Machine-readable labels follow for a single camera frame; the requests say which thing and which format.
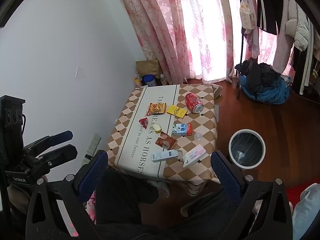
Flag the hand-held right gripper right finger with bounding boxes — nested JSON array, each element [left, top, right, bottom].
[[211, 151, 293, 240]]

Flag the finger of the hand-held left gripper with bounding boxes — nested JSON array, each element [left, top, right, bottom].
[[22, 130, 74, 156], [37, 144, 78, 173]]

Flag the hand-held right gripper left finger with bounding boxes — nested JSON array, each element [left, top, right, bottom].
[[25, 149, 109, 240]]

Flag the white pink box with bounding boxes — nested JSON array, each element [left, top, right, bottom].
[[187, 144, 207, 161]]

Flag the white round trash bin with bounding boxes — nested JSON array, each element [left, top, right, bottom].
[[228, 129, 266, 172]]

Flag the white label packet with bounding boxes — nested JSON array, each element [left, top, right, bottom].
[[182, 153, 200, 168]]

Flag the green red white carton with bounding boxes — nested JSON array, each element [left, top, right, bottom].
[[172, 123, 193, 136]]

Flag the long white tube box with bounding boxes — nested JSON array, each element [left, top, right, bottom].
[[151, 149, 183, 163]]

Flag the brown red sachet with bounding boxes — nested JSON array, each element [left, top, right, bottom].
[[155, 131, 177, 150]]

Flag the red drink can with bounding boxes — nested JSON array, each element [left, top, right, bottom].
[[185, 92, 203, 114]]

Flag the orange snack packet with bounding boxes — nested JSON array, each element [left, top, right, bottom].
[[147, 102, 167, 116]]

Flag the white power strip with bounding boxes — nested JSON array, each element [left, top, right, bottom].
[[86, 133, 102, 155]]

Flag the pink printed cloth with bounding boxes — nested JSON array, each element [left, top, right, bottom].
[[85, 190, 97, 238]]

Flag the red cloth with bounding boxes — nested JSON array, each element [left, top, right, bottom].
[[285, 184, 318, 207]]

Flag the blue and black clothes pile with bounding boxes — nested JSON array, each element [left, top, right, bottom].
[[240, 75, 292, 105]]

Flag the light blue cloth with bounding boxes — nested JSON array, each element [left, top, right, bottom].
[[291, 184, 320, 240]]

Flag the blue tin can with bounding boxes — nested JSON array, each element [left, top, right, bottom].
[[143, 75, 157, 87]]

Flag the cardboard box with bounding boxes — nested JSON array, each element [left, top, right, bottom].
[[136, 59, 162, 80]]

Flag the black coat rack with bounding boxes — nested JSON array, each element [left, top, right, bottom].
[[234, 0, 248, 100]]

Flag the dark hanging clothes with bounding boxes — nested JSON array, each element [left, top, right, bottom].
[[291, 22, 320, 95]]

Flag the pink hanging cloth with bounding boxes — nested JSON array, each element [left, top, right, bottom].
[[244, 27, 260, 59]]

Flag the pink fleece robe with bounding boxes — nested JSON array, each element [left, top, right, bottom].
[[272, 0, 298, 73]]

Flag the sheer pink floral curtain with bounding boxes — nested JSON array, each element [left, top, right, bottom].
[[175, 0, 278, 83]]

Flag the thick pink floral curtain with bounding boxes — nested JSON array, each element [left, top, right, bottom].
[[111, 0, 190, 85]]

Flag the white printed hanging bag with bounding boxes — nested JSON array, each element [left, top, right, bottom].
[[239, 0, 258, 34]]

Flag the white puffer jacket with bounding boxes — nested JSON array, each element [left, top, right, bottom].
[[285, 0, 313, 52]]

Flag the black white-striped hanging garment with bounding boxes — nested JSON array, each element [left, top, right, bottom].
[[255, 0, 284, 35]]

